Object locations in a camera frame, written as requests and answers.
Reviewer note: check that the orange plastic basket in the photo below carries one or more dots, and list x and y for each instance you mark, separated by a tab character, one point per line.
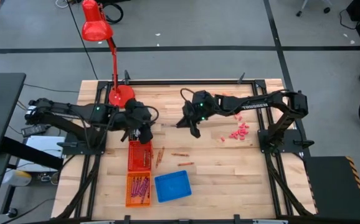
128	186

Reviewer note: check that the office chair base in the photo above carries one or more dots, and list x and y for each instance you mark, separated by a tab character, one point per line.
327	10

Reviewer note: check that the black power adapter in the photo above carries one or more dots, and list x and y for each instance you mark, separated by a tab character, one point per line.
33	131

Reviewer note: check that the pile of pink screws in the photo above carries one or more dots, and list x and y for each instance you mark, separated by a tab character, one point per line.
145	196

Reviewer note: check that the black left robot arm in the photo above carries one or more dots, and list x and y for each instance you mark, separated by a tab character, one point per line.
74	109

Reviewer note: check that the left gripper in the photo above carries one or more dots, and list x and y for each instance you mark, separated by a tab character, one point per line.
134	116

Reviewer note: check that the blue plastic basket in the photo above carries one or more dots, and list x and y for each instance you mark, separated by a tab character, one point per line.
172	186

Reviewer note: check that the red plastic basket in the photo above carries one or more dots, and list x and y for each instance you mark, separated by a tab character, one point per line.
134	155

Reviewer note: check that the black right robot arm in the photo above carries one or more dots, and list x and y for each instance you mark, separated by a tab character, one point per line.
254	104

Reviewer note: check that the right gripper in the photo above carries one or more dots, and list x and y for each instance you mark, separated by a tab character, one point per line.
201	107

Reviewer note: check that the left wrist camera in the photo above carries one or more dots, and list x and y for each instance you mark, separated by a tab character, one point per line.
146	135

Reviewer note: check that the white and yellow device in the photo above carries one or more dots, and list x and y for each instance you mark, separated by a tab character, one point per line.
16	178

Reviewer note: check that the red desk lamp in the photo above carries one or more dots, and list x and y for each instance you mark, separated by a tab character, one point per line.
122	95

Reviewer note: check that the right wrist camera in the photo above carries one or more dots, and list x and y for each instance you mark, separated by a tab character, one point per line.
195	131

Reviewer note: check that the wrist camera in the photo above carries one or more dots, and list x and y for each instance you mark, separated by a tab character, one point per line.
195	131
146	135

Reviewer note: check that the purple crayons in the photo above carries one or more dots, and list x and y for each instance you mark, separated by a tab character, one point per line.
139	186

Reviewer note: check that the white control box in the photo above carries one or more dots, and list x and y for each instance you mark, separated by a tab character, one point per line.
40	143

